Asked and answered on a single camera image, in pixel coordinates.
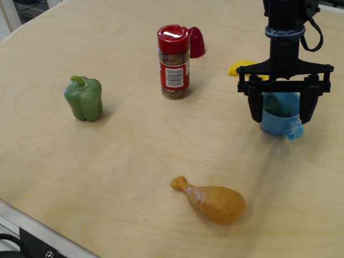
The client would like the blue plastic cup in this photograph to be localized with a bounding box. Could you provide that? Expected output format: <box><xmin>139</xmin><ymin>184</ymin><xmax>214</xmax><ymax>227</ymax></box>
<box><xmin>260</xmin><ymin>92</ymin><xmax>304</xmax><ymax>140</ymax></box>

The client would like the dark red plastic cup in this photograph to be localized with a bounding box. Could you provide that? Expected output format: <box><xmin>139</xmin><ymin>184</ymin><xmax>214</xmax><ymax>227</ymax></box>
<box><xmin>189</xmin><ymin>27</ymin><xmax>206</xmax><ymax>59</ymax></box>

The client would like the black bracket with screw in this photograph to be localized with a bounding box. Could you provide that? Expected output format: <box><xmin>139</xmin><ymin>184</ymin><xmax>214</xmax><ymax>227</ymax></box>
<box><xmin>19</xmin><ymin>227</ymin><xmax>67</xmax><ymax>258</ymax></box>

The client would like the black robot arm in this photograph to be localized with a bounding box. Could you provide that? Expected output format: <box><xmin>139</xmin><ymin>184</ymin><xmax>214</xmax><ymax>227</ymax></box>
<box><xmin>236</xmin><ymin>1</ymin><xmax>334</xmax><ymax>124</ymax></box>

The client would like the red lid spice jar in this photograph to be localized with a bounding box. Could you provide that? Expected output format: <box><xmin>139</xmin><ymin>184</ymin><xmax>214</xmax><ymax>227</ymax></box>
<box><xmin>157</xmin><ymin>25</ymin><xmax>190</xmax><ymax>100</ymax></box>

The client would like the dark green toy cucumber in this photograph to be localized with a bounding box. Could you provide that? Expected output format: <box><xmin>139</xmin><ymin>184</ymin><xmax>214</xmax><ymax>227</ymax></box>
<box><xmin>262</xmin><ymin>92</ymin><xmax>291</xmax><ymax>117</ymax></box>

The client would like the black cable bottom left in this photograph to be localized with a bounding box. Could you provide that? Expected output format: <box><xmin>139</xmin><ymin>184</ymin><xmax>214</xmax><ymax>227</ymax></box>
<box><xmin>0</xmin><ymin>232</ymin><xmax>30</xmax><ymax>258</ymax></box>

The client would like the orange toy chicken drumstick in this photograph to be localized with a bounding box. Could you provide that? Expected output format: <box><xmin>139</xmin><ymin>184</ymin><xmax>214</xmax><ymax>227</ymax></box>
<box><xmin>170</xmin><ymin>176</ymin><xmax>247</xmax><ymax>224</ymax></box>

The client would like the yellow toy banana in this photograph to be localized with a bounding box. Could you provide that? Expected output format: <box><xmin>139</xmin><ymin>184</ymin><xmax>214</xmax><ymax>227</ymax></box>
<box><xmin>228</xmin><ymin>60</ymin><xmax>269</xmax><ymax>81</ymax></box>

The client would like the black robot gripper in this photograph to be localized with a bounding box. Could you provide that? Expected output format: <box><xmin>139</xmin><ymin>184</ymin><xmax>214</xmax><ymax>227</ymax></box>
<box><xmin>236</xmin><ymin>26</ymin><xmax>334</xmax><ymax>124</ymax></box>

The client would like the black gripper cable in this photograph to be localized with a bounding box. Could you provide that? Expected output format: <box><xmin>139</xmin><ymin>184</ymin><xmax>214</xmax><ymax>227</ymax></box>
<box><xmin>300</xmin><ymin>17</ymin><xmax>324</xmax><ymax>52</ymax></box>

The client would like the green toy bell pepper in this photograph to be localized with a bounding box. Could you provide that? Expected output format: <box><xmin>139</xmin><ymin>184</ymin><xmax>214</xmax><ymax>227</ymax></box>
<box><xmin>64</xmin><ymin>75</ymin><xmax>103</xmax><ymax>121</ymax></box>

